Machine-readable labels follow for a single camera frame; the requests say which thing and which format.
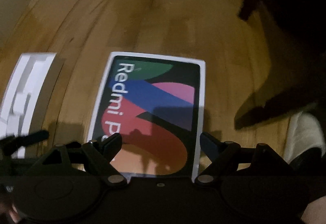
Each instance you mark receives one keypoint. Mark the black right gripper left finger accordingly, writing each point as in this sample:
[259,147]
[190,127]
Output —
[69,176]

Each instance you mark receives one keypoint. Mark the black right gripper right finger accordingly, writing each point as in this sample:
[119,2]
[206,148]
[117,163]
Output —
[248,180]

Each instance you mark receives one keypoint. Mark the dark furniture leg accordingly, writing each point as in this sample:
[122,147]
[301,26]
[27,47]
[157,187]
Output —
[282,105]

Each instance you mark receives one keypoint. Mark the Redmi Pad box lid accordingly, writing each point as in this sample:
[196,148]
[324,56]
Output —
[156,103]

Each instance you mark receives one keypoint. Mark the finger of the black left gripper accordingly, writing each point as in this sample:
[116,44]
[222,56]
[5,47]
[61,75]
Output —
[11,144]

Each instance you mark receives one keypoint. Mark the white open box tray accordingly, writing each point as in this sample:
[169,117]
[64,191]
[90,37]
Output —
[28,93]

